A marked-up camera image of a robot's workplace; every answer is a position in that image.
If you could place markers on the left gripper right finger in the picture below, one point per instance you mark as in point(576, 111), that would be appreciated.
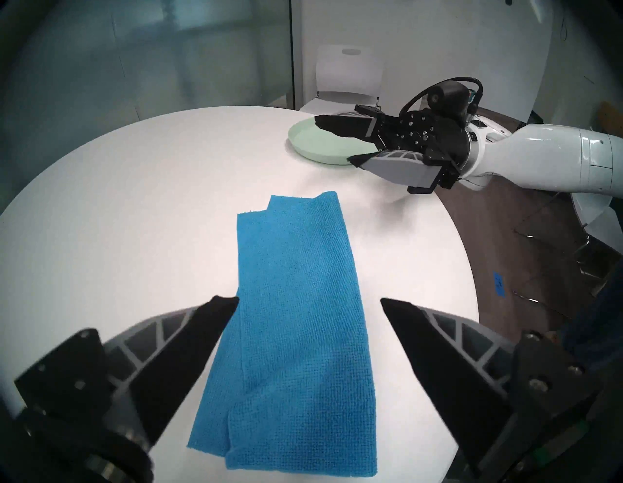
point(467, 384)

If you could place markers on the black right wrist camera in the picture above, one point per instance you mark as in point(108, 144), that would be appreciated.
point(448, 100)

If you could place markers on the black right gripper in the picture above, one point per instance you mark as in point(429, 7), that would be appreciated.
point(428, 141)

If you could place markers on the pale green round plate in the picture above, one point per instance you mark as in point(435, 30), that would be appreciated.
point(316, 141)

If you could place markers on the blue floor tape mark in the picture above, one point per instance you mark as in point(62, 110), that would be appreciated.
point(499, 285)

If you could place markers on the blue microfiber napkin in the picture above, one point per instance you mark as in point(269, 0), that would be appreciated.
point(302, 341)

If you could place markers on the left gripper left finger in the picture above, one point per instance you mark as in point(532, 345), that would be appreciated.
point(160, 370)

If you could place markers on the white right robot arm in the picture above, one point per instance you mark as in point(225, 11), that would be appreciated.
point(545, 151)

